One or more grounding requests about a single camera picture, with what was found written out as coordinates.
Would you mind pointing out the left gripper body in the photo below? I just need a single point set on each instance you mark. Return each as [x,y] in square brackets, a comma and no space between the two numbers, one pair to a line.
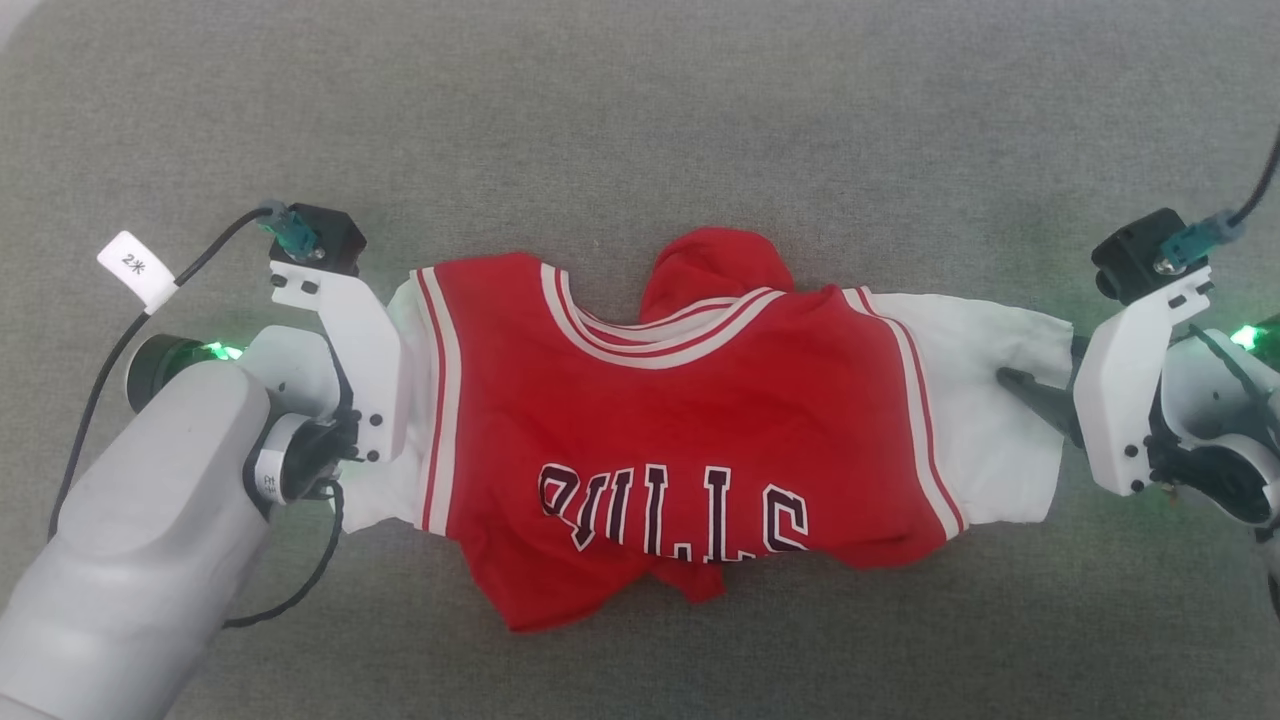
[300,370]

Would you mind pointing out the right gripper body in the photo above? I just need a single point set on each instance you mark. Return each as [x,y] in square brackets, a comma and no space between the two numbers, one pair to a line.
[1225,420]

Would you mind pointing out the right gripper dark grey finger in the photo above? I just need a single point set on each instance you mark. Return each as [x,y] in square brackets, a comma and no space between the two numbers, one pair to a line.
[1080,348]
[1045,400]

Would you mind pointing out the red and white Bulls jersey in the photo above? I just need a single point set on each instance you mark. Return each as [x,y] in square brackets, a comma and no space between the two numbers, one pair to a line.
[700,420]

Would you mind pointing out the grey fabric sofa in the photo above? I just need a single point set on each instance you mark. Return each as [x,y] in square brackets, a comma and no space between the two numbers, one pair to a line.
[640,100]

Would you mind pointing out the right white camera bracket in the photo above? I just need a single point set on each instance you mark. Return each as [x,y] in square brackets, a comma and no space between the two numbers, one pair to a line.
[1125,390]

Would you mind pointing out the white camera bracket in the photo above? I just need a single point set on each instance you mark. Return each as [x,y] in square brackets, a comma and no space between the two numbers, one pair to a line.
[365,340]
[1125,390]

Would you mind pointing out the left white camera bracket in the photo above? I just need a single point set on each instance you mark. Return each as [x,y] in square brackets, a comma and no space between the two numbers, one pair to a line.
[365,340]

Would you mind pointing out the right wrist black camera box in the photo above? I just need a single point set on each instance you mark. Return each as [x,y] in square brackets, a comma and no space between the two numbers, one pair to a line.
[1130,255]

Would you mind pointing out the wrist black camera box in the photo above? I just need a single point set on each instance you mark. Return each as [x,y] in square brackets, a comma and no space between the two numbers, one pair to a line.
[335,240]
[1130,255]

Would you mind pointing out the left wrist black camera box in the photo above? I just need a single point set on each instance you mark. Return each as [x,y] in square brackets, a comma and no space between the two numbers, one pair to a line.
[335,240]

